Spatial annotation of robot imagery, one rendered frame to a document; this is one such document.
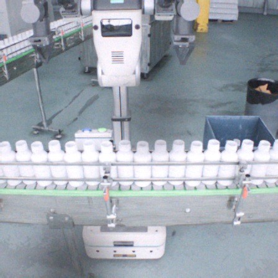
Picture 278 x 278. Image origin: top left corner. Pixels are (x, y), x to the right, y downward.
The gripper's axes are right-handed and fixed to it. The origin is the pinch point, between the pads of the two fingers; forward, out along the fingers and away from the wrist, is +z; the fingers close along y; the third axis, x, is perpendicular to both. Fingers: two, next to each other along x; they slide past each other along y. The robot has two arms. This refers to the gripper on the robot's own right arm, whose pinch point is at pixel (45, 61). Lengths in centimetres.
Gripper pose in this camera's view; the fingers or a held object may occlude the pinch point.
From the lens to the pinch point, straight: 103.3
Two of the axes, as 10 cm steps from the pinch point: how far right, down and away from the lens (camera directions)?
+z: -0.1, 8.5, 5.3
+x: 10.0, 0.0, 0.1
